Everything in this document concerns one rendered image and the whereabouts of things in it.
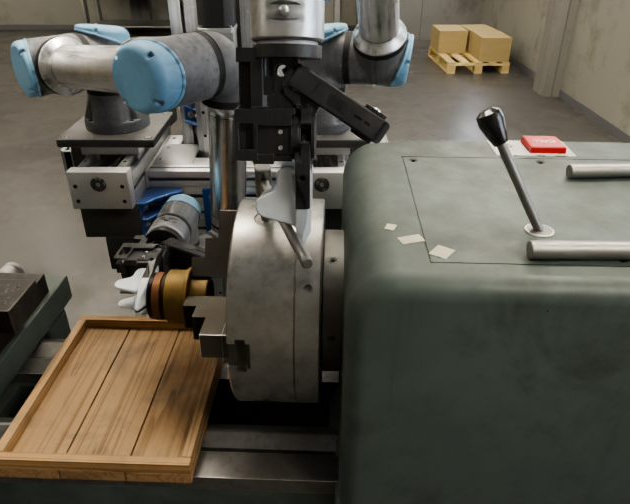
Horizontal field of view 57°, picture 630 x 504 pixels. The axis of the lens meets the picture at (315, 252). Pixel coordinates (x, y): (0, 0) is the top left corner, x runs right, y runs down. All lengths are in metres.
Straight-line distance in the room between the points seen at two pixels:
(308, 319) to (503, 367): 0.25
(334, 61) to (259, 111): 0.76
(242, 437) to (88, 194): 0.67
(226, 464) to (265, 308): 0.30
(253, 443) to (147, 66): 0.63
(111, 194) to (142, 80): 0.43
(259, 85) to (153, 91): 0.40
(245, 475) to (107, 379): 0.33
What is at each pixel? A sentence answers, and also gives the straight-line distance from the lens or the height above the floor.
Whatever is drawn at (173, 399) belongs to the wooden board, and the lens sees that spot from 1.04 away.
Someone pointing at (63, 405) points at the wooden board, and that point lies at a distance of 1.09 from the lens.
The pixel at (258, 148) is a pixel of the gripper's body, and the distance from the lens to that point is 0.60.
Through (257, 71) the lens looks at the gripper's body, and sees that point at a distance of 0.61.
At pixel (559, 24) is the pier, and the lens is 6.61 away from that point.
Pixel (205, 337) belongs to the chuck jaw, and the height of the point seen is 1.11.
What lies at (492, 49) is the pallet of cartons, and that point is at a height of 0.27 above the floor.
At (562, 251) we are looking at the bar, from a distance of 0.71.
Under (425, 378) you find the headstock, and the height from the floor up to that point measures 1.12.
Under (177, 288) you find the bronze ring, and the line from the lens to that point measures 0.90.
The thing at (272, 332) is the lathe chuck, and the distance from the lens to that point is 0.76.
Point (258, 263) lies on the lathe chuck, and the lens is 0.76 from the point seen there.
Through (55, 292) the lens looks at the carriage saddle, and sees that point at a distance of 1.32.
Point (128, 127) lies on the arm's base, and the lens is 1.45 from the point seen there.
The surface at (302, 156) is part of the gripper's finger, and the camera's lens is 0.59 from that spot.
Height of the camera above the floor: 1.59
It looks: 30 degrees down
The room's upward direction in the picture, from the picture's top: straight up
